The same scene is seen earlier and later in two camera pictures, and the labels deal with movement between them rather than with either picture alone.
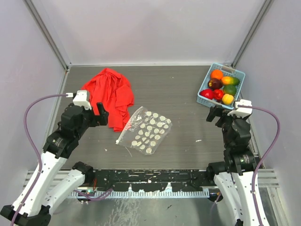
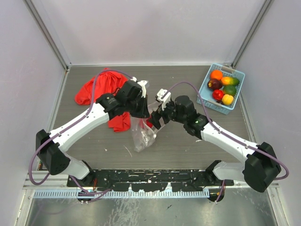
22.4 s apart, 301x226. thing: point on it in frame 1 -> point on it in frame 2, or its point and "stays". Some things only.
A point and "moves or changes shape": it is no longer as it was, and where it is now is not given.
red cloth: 113,89 stays
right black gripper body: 225,120 -> 168,113
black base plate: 151,180 stays
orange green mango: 229,80 stays
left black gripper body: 89,121 -> 138,110
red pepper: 208,93 -> 149,124
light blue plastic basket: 226,72 stays
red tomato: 218,94 stays
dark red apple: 215,84 stays
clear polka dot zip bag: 145,131 moves or changes shape
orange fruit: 217,74 stays
